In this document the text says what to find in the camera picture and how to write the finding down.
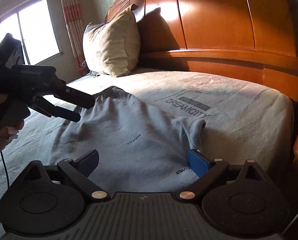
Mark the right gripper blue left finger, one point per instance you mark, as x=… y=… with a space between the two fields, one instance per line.
x=75 y=173

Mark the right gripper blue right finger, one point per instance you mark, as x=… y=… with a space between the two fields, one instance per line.
x=208 y=171

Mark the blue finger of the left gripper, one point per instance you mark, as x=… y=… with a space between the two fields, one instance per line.
x=66 y=114

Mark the grey pyjama trousers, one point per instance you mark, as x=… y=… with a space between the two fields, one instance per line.
x=141 y=148

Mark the window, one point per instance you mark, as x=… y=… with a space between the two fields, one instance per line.
x=32 y=24

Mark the beige pillow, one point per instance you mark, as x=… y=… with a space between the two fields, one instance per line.
x=113 y=48

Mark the pink striped right curtain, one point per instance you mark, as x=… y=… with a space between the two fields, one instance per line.
x=73 y=21

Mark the orange wooden headboard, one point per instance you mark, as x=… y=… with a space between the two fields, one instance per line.
x=233 y=63

